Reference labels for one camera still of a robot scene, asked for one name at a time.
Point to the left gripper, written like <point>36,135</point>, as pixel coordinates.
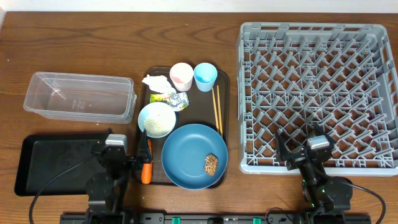
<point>148,158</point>

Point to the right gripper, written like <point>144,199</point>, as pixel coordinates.
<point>283,153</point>

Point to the light blue bowl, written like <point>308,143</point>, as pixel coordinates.
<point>155,108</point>

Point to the green foil wrapper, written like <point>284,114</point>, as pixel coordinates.
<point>177,101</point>

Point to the white tissue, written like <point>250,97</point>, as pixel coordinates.
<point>159,84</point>

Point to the pink cup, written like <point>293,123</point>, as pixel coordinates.
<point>181,75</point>

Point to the light blue cup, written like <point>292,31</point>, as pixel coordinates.
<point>205,75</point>

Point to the white rice pile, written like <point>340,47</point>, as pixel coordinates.
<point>158,125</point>

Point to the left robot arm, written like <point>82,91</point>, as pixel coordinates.
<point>106,189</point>

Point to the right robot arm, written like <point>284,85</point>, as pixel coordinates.
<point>330,196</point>

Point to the grey dishwasher rack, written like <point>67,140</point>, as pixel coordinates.
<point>341,77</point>

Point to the black waste tray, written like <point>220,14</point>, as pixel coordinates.
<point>45,156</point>

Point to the orange carrot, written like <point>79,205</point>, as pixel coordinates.
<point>146,174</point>

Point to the blue plate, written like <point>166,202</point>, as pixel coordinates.
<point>184,156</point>

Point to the brown mushroom piece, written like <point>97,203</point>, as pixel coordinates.
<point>211,164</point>

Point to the clear plastic bin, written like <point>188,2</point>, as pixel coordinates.
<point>80,97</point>

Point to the dark brown serving tray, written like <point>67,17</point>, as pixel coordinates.
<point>199,111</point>

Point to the right wooden chopstick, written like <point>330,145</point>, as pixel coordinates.
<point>219,111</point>

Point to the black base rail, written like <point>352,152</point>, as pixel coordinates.
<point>159,218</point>

